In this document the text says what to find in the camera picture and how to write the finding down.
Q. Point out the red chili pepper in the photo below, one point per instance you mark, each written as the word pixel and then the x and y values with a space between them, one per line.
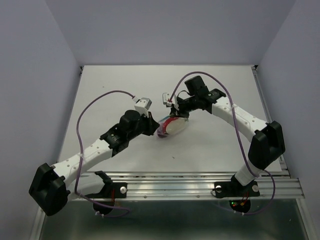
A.
pixel 165 123

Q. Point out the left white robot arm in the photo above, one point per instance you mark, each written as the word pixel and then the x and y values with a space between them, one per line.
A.
pixel 53 186

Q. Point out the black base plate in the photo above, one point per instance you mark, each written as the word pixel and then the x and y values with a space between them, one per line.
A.
pixel 230 189
pixel 112 190

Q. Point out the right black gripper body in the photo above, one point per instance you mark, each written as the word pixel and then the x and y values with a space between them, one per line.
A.
pixel 188 104

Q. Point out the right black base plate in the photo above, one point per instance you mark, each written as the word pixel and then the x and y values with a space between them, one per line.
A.
pixel 230 189

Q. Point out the aluminium rail frame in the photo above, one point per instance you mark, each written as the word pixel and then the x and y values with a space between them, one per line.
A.
pixel 178 187

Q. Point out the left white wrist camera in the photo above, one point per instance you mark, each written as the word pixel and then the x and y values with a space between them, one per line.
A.
pixel 142 105

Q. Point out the clear zip top bag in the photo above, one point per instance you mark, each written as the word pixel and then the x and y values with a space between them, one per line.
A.
pixel 161 121

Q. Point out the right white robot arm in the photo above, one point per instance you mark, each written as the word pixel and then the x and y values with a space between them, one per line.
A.
pixel 266 138

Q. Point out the white radish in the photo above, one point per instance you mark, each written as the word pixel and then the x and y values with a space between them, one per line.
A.
pixel 176 126

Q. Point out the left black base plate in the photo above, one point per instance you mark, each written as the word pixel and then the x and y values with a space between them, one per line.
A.
pixel 112 190

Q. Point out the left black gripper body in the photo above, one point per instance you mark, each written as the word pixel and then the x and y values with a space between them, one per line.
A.
pixel 144 127

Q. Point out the purple onion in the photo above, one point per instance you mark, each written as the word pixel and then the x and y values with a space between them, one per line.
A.
pixel 161 134

